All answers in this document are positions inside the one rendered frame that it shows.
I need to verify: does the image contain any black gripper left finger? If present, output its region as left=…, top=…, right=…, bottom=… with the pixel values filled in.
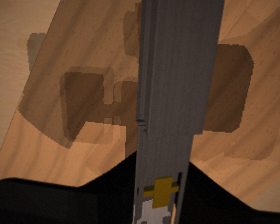
left=0, top=151, right=137, bottom=224

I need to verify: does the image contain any light brown wooden board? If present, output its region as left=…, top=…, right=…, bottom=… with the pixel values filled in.
left=0, top=0, right=280, bottom=205

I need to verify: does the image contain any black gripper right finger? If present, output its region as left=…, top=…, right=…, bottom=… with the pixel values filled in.
left=178, top=162, right=280, bottom=224

